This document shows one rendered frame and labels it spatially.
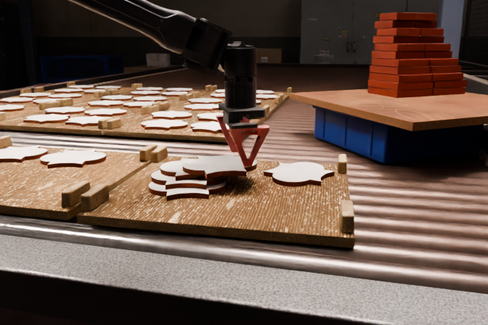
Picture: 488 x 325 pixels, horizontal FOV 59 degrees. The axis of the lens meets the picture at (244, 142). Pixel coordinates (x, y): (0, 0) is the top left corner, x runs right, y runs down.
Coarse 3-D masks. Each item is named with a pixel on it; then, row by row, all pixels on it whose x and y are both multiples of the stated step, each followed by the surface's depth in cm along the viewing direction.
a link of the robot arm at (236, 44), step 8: (232, 48) 73; (240, 48) 73; (248, 48) 73; (224, 56) 75; (232, 56) 73; (240, 56) 73; (248, 56) 73; (224, 64) 75; (232, 64) 73; (240, 64) 73; (248, 64) 73; (224, 72) 75; (232, 72) 74; (240, 72) 73; (248, 72) 74; (248, 80) 75
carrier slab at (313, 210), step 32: (256, 160) 93; (128, 192) 74; (224, 192) 74; (256, 192) 74; (288, 192) 74; (320, 192) 74; (96, 224) 64; (128, 224) 63; (160, 224) 62; (192, 224) 61; (224, 224) 61; (256, 224) 61; (288, 224) 61; (320, 224) 61
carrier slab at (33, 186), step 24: (0, 168) 88; (24, 168) 88; (72, 168) 88; (96, 168) 88; (120, 168) 88; (0, 192) 74; (24, 192) 74; (48, 192) 74; (48, 216) 67; (72, 216) 67
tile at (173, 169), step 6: (168, 162) 81; (174, 162) 81; (180, 162) 81; (162, 168) 77; (168, 168) 77; (174, 168) 77; (180, 168) 77; (168, 174) 76; (174, 174) 76; (180, 174) 74; (186, 174) 74
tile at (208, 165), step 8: (192, 160) 79; (200, 160) 79; (208, 160) 79; (216, 160) 79; (224, 160) 79; (232, 160) 79; (240, 160) 79; (184, 168) 75; (192, 168) 74; (200, 168) 74; (208, 168) 74; (216, 168) 74; (224, 168) 74; (232, 168) 74; (240, 168) 74; (248, 168) 76; (208, 176) 72; (216, 176) 73
